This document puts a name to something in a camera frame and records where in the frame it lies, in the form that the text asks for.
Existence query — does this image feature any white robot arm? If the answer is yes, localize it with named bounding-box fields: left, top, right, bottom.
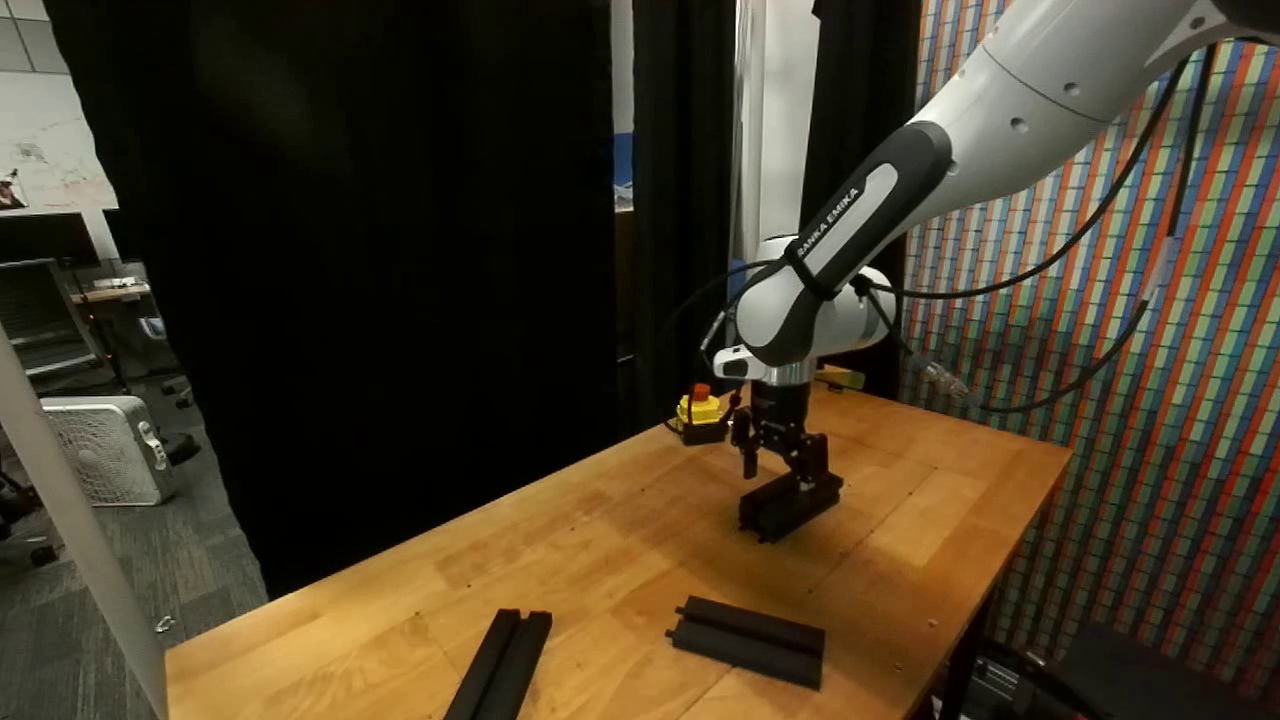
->
left=711, top=0, right=1280, bottom=475

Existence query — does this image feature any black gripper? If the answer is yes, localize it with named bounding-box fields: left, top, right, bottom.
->
left=731, top=386, right=826, bottom=480

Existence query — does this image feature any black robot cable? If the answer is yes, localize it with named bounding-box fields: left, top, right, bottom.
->
left=664, top=52, right=1216, bottom=444

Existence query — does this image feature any white box on floor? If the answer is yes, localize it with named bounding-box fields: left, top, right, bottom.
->
left=38, top=395, right=171, bottom=509

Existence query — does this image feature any black curtain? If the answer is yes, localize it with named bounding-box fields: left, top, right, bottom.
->
left=38, top=0, right=614, bottom=596

